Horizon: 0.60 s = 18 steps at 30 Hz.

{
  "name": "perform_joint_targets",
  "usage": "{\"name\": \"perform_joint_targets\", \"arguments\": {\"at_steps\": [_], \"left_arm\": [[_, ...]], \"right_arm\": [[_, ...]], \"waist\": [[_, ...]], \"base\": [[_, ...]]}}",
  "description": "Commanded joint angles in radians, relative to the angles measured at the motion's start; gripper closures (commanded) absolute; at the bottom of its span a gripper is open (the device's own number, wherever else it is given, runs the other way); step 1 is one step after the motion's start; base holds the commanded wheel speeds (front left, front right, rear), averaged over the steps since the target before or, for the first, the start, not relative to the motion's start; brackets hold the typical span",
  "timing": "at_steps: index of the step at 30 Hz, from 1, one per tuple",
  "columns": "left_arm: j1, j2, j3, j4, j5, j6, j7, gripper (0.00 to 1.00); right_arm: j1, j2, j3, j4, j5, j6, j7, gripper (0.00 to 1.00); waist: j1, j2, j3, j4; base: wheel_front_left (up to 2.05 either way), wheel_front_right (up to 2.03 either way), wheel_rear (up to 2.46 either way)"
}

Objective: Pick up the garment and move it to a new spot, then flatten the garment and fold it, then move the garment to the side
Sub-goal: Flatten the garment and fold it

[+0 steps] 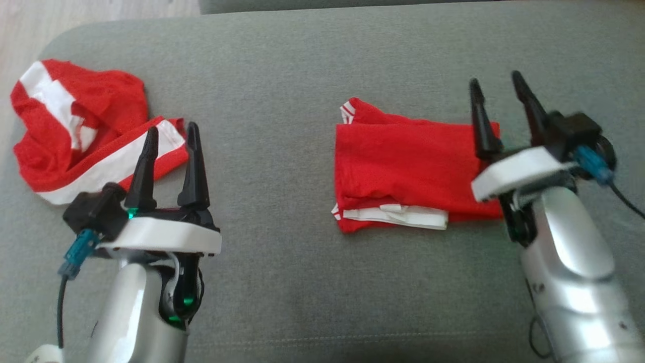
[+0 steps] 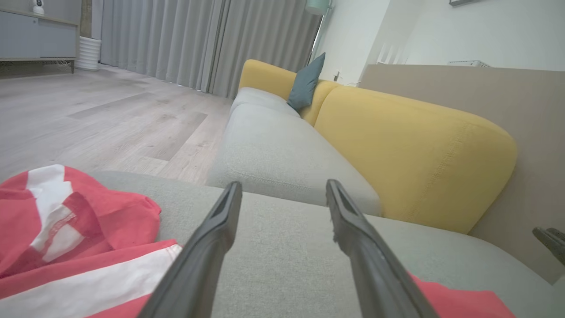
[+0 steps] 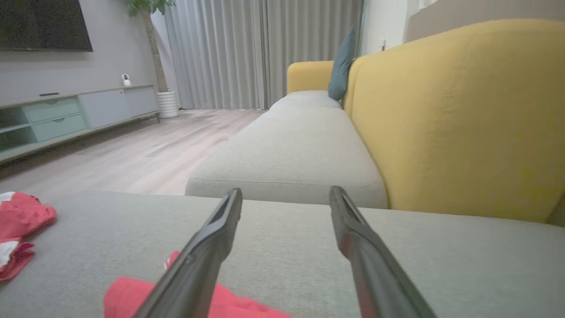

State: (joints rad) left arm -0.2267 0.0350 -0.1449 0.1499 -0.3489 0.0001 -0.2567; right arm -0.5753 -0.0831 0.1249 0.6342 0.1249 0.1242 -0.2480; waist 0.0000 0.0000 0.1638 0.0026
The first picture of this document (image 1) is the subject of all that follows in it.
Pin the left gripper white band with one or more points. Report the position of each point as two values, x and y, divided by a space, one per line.
166 237

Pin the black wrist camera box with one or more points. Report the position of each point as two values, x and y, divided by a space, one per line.
579 131
93 212

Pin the red shorts wide white stripe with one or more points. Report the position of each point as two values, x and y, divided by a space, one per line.
106 101

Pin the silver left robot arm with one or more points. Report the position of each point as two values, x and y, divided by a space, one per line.
126 312

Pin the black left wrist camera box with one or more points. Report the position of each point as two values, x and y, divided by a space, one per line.
93 212

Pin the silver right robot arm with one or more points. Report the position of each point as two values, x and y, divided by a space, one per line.
574 272

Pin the red shirt thin white stripes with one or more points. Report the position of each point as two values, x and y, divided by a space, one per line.
403 161

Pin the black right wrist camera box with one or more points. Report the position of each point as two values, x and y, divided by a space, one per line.
579 131

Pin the grey sofa seat cushion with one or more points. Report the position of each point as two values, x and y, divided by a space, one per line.
312 282

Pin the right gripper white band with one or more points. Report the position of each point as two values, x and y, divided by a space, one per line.
514 171

